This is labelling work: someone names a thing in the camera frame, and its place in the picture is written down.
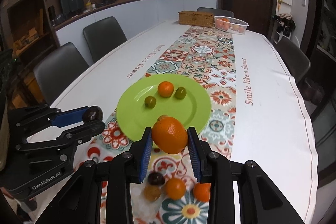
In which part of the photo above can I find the grey chair right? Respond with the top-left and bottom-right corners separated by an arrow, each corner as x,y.
274,36 -> 311,84

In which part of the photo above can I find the dark plum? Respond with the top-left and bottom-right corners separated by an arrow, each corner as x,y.
82,106 -> 103,123
147,172 -> 165,186

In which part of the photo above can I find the green plate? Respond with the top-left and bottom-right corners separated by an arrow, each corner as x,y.
116,74 -> 211,141

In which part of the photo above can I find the patterned table runner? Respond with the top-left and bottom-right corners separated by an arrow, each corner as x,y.
71,25 -> 237,224

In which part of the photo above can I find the green fruit on plate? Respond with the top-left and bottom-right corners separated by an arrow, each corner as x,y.
174,86 -> 187,100

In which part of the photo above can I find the white tablecloth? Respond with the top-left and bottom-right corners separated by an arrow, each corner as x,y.
53,20 -> 318,223

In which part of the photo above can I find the green fruit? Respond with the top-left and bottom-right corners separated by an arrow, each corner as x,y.
145,96 -> 157,109
174,86 -> 187,100

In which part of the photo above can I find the grey chair near left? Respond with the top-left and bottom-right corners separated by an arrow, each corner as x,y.
34,42 -> 89,104

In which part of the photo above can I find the brown round fruit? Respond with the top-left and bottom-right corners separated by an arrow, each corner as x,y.
157,115 -> 168,121

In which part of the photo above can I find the plastic basket with oranges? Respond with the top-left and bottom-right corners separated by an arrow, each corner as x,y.
214,16 -> 249,34

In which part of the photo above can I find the orange mandarin on plate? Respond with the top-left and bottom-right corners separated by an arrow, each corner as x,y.
157,81 -> 174,98

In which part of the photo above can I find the orange mandarin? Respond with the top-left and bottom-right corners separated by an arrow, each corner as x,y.
151,116 -> 188,155
157,81 -> 174,98
193,183 -> 211,202
165,178 -> 186,200

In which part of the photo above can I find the grey chair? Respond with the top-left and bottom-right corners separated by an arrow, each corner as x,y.
34,42 -> 89,104
274,36 -> 311,84
83,16 -> 127,63

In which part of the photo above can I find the grey chair far left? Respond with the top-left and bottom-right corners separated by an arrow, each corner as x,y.
83,16 -> 127,63

